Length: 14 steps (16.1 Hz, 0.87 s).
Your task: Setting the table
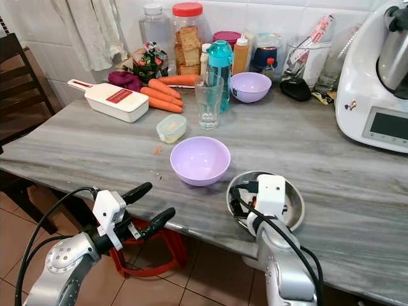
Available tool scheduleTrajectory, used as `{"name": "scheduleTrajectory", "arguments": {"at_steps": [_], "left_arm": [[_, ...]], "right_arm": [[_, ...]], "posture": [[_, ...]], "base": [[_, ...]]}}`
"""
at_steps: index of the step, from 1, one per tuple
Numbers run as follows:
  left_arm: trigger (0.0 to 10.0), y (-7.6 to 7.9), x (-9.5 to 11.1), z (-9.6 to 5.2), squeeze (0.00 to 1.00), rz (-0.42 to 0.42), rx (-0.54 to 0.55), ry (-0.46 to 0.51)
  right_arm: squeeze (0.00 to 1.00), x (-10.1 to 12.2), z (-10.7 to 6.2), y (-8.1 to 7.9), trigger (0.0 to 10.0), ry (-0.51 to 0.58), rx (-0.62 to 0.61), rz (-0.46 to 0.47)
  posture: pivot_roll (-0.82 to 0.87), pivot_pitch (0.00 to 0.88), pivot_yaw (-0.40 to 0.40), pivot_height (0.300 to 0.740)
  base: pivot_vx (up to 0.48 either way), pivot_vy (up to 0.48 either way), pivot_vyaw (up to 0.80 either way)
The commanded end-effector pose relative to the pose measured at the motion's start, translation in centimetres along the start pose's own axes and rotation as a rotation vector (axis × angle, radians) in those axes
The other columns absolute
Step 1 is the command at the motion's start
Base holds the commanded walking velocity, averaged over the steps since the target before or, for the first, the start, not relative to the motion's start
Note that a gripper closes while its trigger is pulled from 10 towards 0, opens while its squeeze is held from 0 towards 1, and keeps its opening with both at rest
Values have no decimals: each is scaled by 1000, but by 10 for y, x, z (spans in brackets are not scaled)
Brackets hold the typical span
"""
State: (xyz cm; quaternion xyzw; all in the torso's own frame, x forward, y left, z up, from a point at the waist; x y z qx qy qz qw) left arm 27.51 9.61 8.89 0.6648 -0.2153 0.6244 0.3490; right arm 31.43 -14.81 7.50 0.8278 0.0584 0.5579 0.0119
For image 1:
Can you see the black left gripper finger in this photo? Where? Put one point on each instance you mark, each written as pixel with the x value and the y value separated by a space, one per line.
pixel 138 192
pixel 158 221

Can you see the shallow stainless steel bowl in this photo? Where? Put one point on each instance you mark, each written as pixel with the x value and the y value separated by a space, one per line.
pixel 294 204

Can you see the plain purple plastic bowl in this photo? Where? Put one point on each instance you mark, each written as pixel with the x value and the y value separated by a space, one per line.
pixel 201 162

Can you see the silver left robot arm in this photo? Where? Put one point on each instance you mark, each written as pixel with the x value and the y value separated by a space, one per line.
pixel 67 261

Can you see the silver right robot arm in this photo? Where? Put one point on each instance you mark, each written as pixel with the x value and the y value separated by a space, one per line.
pixel 284 277

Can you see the red plastic stool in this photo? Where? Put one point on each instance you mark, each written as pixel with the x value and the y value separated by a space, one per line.
pixel 166 255

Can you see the small orange carrot scrap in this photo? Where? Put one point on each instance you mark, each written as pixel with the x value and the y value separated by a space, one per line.
pixel 157 150

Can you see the small lidded plastic container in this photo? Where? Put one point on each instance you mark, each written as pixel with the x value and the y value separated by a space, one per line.
pixel 171 129

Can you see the white plastic bin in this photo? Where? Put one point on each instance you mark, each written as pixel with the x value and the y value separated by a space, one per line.
pixel 250 261

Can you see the clear drinking glass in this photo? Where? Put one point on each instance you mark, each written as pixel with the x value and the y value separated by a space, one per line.
pixel 209 116

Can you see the orange carrot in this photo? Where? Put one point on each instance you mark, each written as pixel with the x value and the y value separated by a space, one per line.
pixel 160 96
pixel 178 80
pixel 166 105
pixel 164 88

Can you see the white slicer with red label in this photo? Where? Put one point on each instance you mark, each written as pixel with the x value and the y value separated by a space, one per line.
pixel 115 102

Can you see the purple bowl with black label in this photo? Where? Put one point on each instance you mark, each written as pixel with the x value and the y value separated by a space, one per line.
pixel 250 89

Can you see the black pouch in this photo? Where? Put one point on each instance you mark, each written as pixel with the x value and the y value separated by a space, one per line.
pixel 296 89

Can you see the dark purple cloth bundle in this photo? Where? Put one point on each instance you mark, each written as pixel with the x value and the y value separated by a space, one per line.
pixel 124 81

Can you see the small yellow black packet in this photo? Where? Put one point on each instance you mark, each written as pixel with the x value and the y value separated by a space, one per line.
pixel 324 97

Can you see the small red capped bottle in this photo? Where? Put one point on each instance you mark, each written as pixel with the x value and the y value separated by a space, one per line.
pixel 269 67

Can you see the teal plastic water bottle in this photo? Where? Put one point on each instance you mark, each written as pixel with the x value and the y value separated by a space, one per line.
pixel 220 64

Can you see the clear plastic utensil pitcher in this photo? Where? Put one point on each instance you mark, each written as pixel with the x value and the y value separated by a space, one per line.
pixel 298 69

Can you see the dark floral printed packet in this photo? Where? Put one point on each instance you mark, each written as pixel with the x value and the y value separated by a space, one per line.
pixel 151 64

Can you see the orange sauce bottle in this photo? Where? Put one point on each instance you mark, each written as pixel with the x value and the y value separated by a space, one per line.
pixel 240 56

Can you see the small white capped bottle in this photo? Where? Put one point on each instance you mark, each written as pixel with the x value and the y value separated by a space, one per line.
pixel 204 57

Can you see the dark blue jar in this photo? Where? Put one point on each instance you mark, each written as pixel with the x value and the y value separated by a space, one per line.
pixel 261 50

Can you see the white kitchen cooking machine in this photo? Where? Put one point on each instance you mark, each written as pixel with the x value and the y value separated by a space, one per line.
pixel 357 83

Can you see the clear glass jug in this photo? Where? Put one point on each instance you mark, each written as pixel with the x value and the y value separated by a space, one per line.
pixel 335 64

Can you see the pink lidded container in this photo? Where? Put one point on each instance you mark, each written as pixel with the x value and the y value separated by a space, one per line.
pixel 227 36

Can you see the red lidded biscuit jar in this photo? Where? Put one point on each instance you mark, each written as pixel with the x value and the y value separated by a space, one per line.
pixel 188 44

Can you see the clear jar with white lid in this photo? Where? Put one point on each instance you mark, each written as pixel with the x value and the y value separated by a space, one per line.
pixel 155 29

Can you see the hanging beige towel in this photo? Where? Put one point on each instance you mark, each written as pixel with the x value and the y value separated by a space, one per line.
pixel 92 32

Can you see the red and white long packet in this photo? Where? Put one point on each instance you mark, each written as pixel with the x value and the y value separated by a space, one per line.
pixel 317 35

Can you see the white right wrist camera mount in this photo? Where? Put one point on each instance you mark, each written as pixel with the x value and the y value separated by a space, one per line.
pixel 271 194

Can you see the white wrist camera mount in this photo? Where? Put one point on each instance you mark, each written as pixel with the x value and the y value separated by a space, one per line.
pixel 271 194
pixel 108 213

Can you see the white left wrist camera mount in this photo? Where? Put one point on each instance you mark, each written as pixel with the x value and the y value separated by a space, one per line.
pixel 108 213

